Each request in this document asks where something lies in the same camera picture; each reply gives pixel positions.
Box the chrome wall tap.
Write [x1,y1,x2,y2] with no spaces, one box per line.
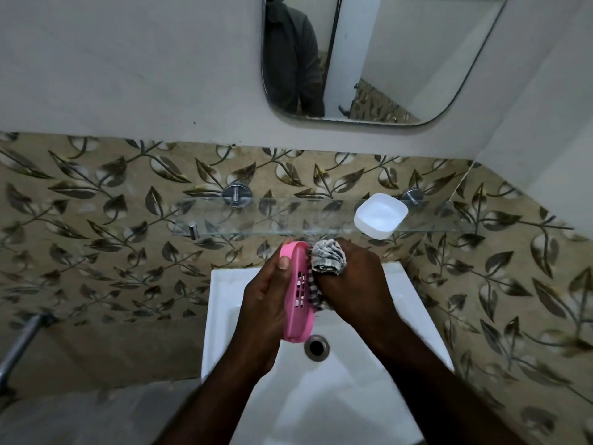
[0,312,59,394]

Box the white soap dish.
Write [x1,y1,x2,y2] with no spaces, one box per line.
[353,193,410,240]

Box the person's right hand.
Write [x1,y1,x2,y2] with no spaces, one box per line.
[316,237,402,353]

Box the glass shelf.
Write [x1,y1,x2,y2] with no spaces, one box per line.
[172,197,478,238]

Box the white sink basin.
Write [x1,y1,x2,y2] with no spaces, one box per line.
[200,261,455,445]

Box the person's right forearm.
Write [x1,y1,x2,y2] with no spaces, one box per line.
[370,324,524,445]

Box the rounded wall mirror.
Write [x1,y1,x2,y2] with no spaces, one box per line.
[261,0,510,127]

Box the pink soap dish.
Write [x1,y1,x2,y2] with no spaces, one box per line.
[279,241,317,344]

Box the checkered cleaning cloth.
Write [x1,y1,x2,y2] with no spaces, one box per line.
[308,238,347,311]

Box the metal sink drain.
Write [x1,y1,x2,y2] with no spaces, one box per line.
[303,335,330,363]

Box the person's left forearm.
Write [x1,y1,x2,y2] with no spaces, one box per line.
[155,356,269,445]

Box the person's left hand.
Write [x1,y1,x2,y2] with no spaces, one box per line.
[229,241,295,378]

